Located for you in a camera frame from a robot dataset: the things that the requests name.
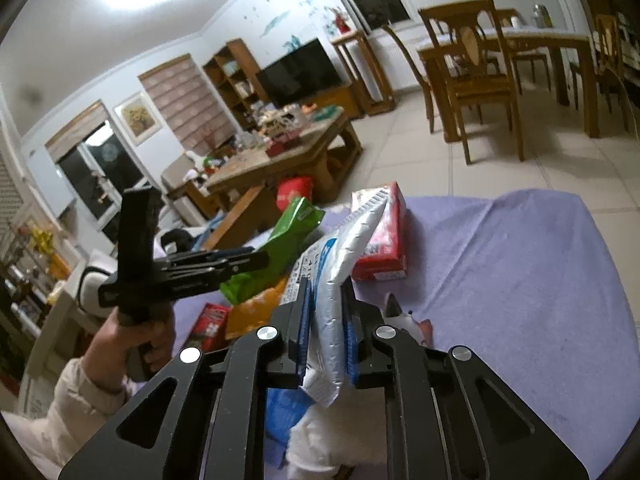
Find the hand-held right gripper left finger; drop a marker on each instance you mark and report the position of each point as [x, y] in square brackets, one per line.
[302, 330]

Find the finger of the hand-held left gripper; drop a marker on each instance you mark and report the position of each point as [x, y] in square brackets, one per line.
[245, 260]
[225, 251]

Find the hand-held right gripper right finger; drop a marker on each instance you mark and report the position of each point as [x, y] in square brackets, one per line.
[350, 332]

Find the silver white foil packet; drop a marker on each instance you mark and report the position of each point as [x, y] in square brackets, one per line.
[335, 280]

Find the person's left forearm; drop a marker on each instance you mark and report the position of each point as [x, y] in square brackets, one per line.
[50, 420]

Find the person's left hand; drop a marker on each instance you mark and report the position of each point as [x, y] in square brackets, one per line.
[107, 355]

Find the green snack packet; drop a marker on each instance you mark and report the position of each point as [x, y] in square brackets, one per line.
[280, 245]

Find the orange snack packet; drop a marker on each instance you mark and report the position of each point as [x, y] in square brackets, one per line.
[255, 312]

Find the small white pointed object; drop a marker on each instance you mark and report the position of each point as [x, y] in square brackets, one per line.
[405, 320]

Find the small red packet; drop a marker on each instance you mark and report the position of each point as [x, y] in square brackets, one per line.
[210, 325]

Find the glass balcony door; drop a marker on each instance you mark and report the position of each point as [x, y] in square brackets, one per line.
[105, 170]

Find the grey storage box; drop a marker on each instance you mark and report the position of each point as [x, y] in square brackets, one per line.
[180, 172]

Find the red white cardboard box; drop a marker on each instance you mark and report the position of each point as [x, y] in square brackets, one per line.
[382, 255]

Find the red bag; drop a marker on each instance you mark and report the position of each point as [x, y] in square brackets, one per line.
[295, 191]

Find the blue packet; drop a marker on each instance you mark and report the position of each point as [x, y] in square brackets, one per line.
[282, 415]

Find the white plush toy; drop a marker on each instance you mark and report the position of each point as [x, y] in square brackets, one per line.
[340, 440]

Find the wooden coffee table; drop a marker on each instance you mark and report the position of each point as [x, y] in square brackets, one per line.
[300, 160]

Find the framed flower picture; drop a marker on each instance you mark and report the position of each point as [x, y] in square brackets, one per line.
[137, 119]

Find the cluttered metal rack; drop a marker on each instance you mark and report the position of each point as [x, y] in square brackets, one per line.
[25, 285]

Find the pile of tabletop clutter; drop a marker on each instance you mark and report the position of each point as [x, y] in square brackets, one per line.
[280, 127]

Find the striped roller blind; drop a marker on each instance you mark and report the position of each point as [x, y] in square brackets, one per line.
[185, 105]

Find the purple blanket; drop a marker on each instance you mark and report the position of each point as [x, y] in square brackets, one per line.
[500, 300]

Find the wooden bookshelf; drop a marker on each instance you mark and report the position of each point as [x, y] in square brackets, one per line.
[235, 80]

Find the wooden television stand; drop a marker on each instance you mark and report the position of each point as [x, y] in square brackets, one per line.
[340, 102]

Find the black flat television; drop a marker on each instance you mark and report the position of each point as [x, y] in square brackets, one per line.
[300, 72]

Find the tall wooden side table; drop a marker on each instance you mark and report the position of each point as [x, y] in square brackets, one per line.
[362, 75]

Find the curved back wooden chair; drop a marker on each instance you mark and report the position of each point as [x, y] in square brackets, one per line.
[415, 72]

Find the white radiator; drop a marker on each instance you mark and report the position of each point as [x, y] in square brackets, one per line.
[405, 62]

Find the wooden dining chair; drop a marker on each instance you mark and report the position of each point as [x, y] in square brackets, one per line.
[607, 55]
[480, 90]
[530, 60]

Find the wooden dining table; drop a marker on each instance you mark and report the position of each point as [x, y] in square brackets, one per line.
[550, 40]

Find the metal thermos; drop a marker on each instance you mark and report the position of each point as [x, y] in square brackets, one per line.
[542, 16]

